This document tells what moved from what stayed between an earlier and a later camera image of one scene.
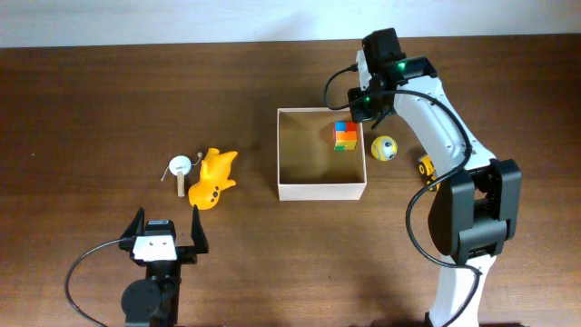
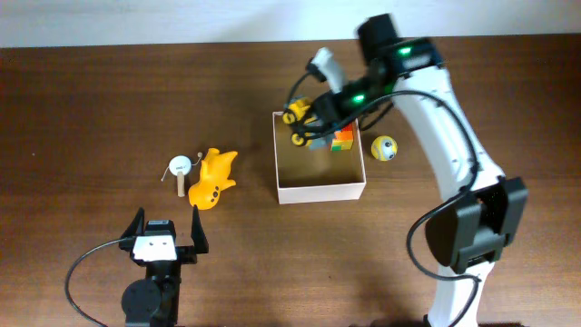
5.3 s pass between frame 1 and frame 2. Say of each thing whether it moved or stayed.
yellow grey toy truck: moved
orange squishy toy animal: stayed
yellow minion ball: stayed
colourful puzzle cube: stayed
